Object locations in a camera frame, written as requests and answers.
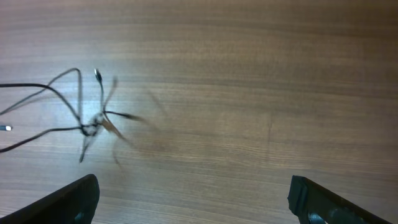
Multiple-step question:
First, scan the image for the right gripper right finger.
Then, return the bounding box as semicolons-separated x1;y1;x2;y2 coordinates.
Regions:
287;175;389;224

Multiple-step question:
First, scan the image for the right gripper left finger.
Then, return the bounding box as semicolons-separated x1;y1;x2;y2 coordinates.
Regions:
1;174;100;224

